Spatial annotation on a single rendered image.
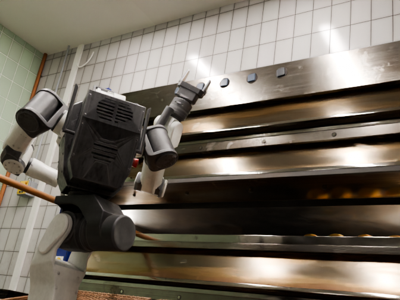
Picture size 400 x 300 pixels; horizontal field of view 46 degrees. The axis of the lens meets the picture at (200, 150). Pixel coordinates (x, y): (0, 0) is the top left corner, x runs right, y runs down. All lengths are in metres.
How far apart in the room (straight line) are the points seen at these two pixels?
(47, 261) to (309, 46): 1.67
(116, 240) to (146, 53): 1.92
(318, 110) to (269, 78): 0.35
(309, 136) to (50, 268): 1.32
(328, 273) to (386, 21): 1.22
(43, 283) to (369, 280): 1.21
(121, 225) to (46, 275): 0.29
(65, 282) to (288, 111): 1.37
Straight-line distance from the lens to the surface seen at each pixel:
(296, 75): 2.50
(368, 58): 2.41
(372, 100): 2.30
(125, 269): 2.60
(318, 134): 2.29
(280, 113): 2.42
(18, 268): 3.22
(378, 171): 1.98
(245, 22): 2.87
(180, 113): 1.98
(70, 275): 1.63
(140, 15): 3.26
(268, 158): 2.35
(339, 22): 2.59
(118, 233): 1.49
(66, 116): 1.64
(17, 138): 1.82
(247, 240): 2.25
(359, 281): 2.03
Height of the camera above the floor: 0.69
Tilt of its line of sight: 22 degrees up
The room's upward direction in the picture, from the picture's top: 9 degrees clockwise
